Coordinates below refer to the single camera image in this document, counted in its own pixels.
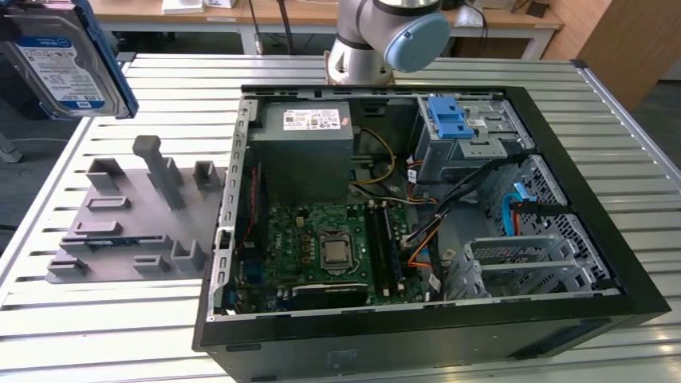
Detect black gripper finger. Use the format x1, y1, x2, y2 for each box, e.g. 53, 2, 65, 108
0, 14, 21, 41

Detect hard disk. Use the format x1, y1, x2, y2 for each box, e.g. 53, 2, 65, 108
0, 0, 140, 120

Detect grey metal disk bay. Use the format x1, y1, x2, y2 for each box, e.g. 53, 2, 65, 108
445, 234, 621, 300

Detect black waste bin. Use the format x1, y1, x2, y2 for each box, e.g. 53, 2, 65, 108
0, 41, 54, 121

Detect grey metal desk foot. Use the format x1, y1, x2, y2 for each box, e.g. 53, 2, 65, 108
0, 131, 25, 164

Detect white cardboard box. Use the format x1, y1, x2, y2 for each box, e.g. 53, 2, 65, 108
161, 0, 206, 15

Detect grey parts rack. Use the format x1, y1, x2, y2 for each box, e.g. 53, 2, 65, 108
45, 134, 228, 285

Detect grey power supply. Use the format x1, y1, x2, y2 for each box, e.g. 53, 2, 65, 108
248, 99, 356, 207

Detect green motherboard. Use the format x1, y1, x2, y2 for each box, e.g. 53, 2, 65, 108
233, 201, 430, 316

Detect black CPU socket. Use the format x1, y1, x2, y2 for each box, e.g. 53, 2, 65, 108
317, 228, 361, 277

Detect silver CPU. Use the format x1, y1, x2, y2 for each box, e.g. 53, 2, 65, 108
321, 239, 354, 267

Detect blue plastic drive latch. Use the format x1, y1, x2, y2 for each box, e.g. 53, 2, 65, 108
426, 97, 475, 140

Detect grey metal drive cage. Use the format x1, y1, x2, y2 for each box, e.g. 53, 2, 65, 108
414, 95, 535, 184

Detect black graphics card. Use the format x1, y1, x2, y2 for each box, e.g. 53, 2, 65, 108
289, 281, 369, 310

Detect black PC case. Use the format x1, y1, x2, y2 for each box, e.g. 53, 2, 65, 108
190, 84, 673, 383

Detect brown wooden cabinet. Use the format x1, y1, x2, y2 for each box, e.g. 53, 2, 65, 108
545, 0, 681, 113

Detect wooden desk white frame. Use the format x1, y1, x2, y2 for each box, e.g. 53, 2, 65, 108
92, 0, 566, 61

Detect red fan wire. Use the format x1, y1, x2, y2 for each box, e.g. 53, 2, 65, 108
241, 164, 261, 247

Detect yellow wire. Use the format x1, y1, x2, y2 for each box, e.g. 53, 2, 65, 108
349, 126, 398, 187

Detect grey white wire bundle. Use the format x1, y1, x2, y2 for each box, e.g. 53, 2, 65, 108
348, 181, 426, 205

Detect red orange tagged wires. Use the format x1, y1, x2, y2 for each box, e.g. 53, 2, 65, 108
404, 158, 444, 205

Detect black wire bundle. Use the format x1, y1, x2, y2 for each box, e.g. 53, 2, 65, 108
409, 153, 527, 256

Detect orange flat wire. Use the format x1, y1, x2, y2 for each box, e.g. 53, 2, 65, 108
408, 239, 433, 274

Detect blue wire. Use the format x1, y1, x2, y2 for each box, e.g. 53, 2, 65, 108
501, 182, 527, 237

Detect black wire with plug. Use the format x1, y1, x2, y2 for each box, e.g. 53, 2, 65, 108
518, 201, 574, 219

